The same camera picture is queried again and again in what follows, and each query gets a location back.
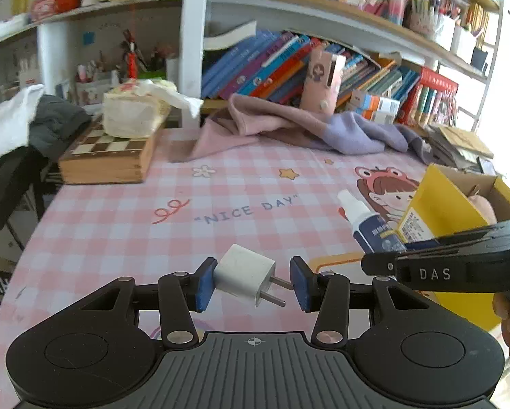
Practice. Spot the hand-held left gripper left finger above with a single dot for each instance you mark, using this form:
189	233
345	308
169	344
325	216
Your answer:
203	287

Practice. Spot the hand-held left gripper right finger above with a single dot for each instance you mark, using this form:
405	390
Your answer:
301	287

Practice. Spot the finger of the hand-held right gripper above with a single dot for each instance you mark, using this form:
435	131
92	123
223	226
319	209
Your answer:
380	263
493	230

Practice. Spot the pink plush pig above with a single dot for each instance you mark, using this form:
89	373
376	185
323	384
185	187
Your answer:
483	211

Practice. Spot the white charger plug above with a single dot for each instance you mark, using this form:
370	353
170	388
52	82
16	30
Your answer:
242	272

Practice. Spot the yellow cardboard box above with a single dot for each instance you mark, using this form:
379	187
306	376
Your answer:
429	204

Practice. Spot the white blue spray bottle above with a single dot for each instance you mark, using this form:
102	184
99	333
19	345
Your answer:
365	221

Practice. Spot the brown paper envelope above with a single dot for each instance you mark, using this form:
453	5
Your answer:
468	140

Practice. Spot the pile of papers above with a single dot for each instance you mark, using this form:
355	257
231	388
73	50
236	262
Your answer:
446	145

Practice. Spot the pink checked tablecloth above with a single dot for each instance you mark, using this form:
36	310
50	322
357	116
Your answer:
152	187

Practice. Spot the red dictionaries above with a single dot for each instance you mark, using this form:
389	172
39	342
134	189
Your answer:
412	102

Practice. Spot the stack of small cartons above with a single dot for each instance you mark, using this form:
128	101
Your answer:
374	104

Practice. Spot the wooden chess board box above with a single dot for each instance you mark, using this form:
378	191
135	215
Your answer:
105	162

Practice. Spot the red flat box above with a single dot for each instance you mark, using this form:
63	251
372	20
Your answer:
440	79

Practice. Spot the pink purple cloth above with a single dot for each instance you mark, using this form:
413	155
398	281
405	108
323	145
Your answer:
280	123

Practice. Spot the black pen cup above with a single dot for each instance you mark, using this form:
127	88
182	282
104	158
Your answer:
480	57

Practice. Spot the cloth covered tissue box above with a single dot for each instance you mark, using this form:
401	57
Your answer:
131	113

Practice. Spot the white pencil holder box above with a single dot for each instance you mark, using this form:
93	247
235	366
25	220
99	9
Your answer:
444	32

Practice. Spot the dark grey garment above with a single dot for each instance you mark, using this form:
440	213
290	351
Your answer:
61	123

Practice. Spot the black chair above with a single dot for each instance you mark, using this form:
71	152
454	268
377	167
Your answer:
7	191

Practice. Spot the row of leaning books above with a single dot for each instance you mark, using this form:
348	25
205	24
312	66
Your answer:
255	68

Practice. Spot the red white figurine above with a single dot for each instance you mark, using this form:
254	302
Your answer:
132	57

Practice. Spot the white garment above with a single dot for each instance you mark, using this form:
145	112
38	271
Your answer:
7	123

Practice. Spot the white bookshelf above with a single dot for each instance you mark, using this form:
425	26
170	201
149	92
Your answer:
195	30

